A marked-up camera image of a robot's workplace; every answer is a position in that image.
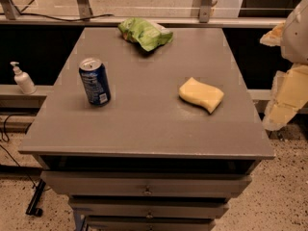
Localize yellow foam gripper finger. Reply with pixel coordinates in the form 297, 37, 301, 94
260, 23, 285, 47
263, 64, 308, 131

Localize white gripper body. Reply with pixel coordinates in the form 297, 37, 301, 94
281, 0, 308, 64

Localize green rice chip bag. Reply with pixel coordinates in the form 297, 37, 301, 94
118, 17, 173, 52

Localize yellow sponge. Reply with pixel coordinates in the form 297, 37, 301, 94
178, 78, 224, 114

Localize grey drawer cabinet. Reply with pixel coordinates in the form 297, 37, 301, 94
17, 27, 276, 231

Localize blue soda can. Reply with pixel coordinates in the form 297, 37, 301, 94
79, 58, 111, 106

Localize middle drawer with knob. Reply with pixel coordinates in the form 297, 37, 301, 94
69, 197, 229, 218

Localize drawer with knob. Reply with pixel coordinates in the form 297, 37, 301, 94
41, 171, 251, 198
87, 217, 215, 231
69, 197, 229, 218

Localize top drawer with knob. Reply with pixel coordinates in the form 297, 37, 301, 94
41, 171, 251, 198

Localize bottom drawer with knob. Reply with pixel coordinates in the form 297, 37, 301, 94
87, 217, 215, 231

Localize white pump dispenser bottle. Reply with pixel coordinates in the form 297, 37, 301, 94
11, 62, 37, 94

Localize black cable on ledge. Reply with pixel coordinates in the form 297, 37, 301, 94
18, 13, 116, 22

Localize black floor cable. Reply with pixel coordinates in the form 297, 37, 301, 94
0, 113, 38, 190

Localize black floor bracket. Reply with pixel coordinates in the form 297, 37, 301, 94
26, 180, 46, 217

